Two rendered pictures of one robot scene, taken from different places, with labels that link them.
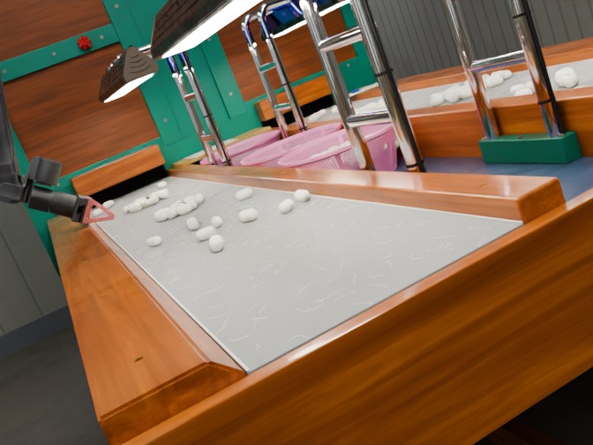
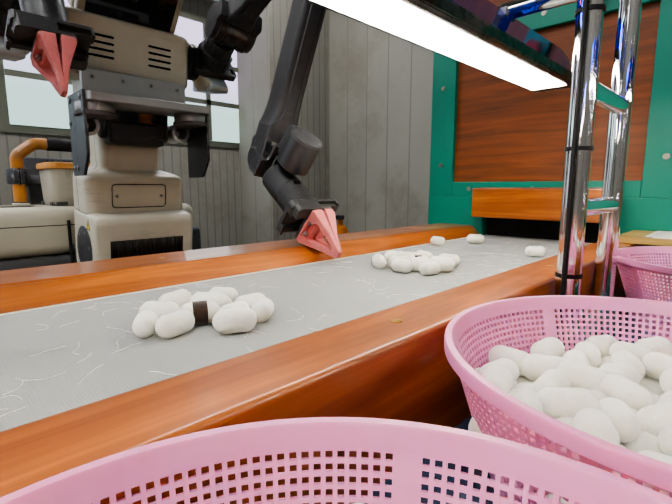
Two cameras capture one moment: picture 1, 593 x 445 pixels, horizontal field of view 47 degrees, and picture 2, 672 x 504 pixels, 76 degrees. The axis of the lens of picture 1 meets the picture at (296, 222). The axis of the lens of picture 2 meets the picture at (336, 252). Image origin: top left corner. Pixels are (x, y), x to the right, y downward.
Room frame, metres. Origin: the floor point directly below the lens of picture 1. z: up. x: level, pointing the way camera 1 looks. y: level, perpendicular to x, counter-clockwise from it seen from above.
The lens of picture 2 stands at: (1.41, -0.17, 0.86)
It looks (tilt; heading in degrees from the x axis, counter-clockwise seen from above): 9 degrees down; 63
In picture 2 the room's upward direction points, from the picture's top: straight up
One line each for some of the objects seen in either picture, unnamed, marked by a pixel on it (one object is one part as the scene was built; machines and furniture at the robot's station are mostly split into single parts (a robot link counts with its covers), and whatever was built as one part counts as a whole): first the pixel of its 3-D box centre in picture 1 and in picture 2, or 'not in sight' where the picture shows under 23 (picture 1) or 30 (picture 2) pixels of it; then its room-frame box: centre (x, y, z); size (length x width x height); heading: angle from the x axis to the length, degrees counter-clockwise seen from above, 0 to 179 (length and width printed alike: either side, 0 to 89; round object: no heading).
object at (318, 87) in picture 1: (296, 96); not in sight; (2.47, -0.17, 0.83); 0.30 x 0.06 x 0.07; 108
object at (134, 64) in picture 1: (119, 76); (477, 25); (1.87, 0.29, 1.08); 0.62 x 0.08 x 0.07; 18
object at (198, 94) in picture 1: (175, 128); (527, 157); (1.89, 0.21, 0.90); 0.20 x 0.19 x 0.45; 18
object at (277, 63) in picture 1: (301, 77); not in sight; (2.01, -0.17, 0.90); 0.20 x 0.19 x 0.45; 18
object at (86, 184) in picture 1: (118, 170); (540, 203); (2.27, 0.48, 0.83); 0.30 x 0.06 x 0.07; 108
